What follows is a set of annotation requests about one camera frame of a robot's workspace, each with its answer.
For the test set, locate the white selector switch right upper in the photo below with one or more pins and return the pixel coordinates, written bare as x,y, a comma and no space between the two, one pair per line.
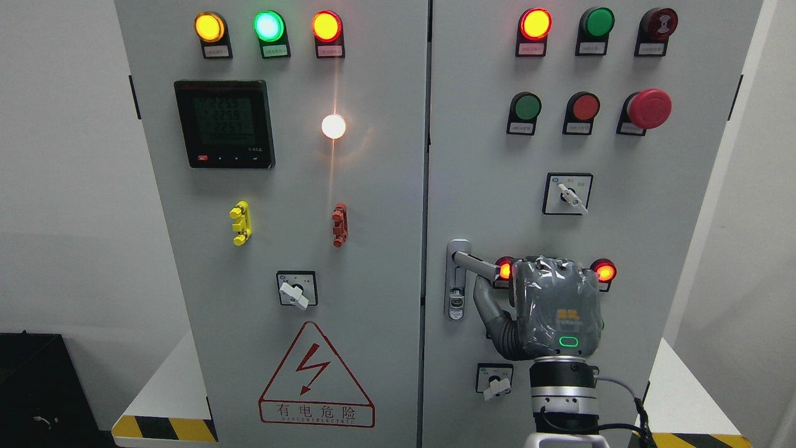
567,193

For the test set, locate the red terminal clip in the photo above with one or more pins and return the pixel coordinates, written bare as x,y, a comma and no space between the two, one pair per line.
340,225

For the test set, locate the green indicator light top right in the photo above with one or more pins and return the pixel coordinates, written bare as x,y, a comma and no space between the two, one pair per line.
595,25

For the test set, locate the red lit indicator mid left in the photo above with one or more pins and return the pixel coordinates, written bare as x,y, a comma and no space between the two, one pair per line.
504,275

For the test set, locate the red electrical hazard warning sticker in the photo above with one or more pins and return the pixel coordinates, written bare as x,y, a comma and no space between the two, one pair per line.
314,386

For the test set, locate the yellow terminal clip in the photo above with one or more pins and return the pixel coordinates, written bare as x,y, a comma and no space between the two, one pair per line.
241,222

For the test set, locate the white selector switch right lower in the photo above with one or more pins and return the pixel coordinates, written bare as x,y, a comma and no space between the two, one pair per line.
494,380

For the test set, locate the red lit indicator mid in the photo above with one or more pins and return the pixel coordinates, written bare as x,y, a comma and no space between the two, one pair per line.
605,271
504,275

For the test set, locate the red emergency stop mushroom button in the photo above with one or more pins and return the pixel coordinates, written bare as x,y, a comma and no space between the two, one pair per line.
644,110

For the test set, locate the grey right cabinet door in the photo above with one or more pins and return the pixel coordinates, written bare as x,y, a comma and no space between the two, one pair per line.
489,188

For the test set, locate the white lit indicator light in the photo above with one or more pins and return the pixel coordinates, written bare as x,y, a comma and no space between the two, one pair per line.
333,126

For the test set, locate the yellow indicator light top left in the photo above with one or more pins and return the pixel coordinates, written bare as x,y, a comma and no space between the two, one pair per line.
213,34

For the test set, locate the orange-red indicator light top right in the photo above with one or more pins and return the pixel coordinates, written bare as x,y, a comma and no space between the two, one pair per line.
533,29

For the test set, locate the silver door handle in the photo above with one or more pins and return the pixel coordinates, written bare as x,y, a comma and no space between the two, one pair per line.
459,260

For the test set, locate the grey cabinet door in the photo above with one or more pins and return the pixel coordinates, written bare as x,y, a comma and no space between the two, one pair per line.
369,289
489,188

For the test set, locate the red push button upper row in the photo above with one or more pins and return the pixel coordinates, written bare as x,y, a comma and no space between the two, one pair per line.
580,113

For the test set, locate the red lit indicator mid right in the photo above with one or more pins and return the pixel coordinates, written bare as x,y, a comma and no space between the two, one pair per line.
605,271

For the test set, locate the white platform with hazard stripes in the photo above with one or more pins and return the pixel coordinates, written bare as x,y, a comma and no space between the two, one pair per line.
172,409

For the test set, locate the green lit indicator light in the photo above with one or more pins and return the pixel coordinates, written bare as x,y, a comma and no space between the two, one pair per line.
272,35

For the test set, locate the green push button upper row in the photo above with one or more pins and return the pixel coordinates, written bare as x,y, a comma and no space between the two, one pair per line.
524,110

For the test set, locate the black box lower left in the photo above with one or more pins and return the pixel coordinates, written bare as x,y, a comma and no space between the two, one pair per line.
42,399

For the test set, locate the dark red buzzer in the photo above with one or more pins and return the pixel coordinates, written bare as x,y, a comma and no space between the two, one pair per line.
655,28

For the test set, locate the grey left cabinet door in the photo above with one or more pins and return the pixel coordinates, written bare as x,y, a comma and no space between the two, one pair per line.
369,289

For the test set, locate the black digital power meter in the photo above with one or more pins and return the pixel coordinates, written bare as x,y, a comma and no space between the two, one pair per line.
226,124

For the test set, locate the white selector switch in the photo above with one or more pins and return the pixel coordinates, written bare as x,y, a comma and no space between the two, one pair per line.
567,193
494,380

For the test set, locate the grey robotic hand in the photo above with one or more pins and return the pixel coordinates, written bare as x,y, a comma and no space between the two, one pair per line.
557,310

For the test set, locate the white selector switch left door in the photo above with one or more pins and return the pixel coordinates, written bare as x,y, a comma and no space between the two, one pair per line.
297,288

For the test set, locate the orange indicator light left door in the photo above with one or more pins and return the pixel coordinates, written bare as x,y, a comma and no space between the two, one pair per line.
328,32

